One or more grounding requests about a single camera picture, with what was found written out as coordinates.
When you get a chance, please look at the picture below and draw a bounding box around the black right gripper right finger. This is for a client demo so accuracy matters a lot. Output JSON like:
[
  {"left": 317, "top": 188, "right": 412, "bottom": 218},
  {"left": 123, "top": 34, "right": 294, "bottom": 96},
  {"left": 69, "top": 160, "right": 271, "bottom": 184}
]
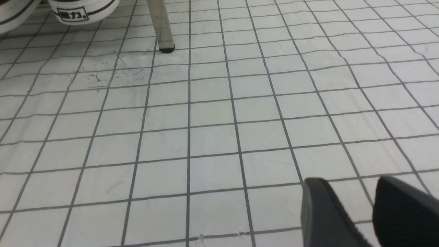
[{"left": 372, "top": 176, "right": 439, "bottom": 247}]

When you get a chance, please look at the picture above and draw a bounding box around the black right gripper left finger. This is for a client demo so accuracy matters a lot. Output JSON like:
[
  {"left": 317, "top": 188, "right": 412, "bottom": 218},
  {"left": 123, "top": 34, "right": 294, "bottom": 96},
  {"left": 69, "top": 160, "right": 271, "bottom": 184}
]
[{"left": 300, "top": 178, "right": 371, "bottom": 247}]

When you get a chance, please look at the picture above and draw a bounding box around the black canvas sneaker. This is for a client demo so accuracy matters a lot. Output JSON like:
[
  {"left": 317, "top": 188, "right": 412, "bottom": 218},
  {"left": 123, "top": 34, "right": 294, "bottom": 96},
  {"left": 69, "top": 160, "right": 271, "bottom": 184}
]
[
  {"left": 48, "top": 0, "right": 120, "bottom": 25},
  {"left": 0, "top": 0, "right": 41, "bottom": 34}
]

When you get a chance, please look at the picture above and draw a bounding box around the metal shoe rack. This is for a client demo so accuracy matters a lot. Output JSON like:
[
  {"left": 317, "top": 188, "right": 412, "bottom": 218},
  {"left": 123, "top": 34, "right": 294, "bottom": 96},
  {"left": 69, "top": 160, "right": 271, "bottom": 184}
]
[{"left": 147, "top": 0, "right": 175, "bottom": 54}]

